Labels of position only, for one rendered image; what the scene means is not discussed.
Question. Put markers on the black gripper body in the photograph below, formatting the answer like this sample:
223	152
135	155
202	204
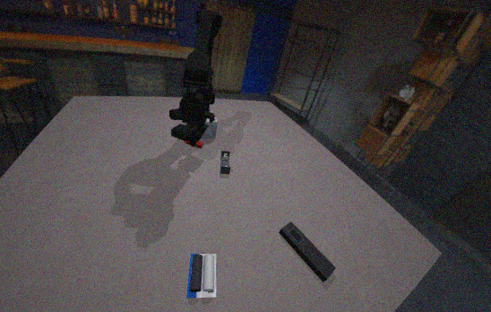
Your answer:
188	131

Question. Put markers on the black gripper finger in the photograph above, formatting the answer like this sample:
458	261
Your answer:
194	139
201	129

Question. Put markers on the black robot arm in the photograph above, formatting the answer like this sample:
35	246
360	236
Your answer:
198	69

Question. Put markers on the red battery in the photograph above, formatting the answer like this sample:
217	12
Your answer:
198	144

